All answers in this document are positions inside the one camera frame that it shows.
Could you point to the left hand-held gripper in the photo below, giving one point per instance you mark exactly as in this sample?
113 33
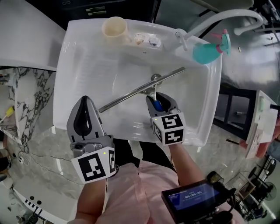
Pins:
96 163

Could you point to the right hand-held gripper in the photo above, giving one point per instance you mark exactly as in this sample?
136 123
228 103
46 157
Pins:
170 129

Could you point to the person's left forearm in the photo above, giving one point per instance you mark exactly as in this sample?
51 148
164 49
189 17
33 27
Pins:
92 201

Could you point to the person's right forearm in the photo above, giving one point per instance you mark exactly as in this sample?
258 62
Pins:
186 164

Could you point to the metal sink drain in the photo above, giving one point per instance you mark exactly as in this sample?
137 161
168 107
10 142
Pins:
155 77

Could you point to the white plastic sink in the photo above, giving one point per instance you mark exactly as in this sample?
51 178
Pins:
94 83

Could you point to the person's black trousers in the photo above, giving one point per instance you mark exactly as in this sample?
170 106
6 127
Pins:
151 153

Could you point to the marble-patterned counter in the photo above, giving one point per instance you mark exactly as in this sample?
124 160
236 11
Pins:
32 98

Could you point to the small clear shell-shaped dish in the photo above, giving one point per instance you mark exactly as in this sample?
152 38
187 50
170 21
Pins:
139 39
154 41

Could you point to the teal spray bottle pink trigger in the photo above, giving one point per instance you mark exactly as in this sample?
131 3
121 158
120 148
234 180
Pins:
204 52

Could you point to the yellow plug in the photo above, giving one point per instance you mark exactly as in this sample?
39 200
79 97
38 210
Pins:
9 111

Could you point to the black glass-door cabinet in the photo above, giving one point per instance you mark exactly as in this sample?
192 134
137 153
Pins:
238 109

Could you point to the white striped fixture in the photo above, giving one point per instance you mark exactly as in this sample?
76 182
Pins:
48 197

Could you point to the person's pink clothing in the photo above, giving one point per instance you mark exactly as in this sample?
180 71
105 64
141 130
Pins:
131 197

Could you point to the beige plastic cup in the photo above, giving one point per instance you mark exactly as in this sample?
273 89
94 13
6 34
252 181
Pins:
114 31

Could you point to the black monitor with screen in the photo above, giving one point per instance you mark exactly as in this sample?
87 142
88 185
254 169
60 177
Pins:
190 197

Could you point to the white side cabinet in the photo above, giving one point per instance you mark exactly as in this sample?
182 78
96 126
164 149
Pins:
260 129

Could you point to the black drawer cabinet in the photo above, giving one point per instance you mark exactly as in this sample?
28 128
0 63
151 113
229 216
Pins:
109 8

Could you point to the white curved faucet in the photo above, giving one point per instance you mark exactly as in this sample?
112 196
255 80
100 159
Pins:
227 16

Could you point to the white glossy counter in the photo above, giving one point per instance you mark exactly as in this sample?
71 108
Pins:
24 32

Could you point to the black standing fan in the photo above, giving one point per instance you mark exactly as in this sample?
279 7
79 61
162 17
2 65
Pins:
268 190

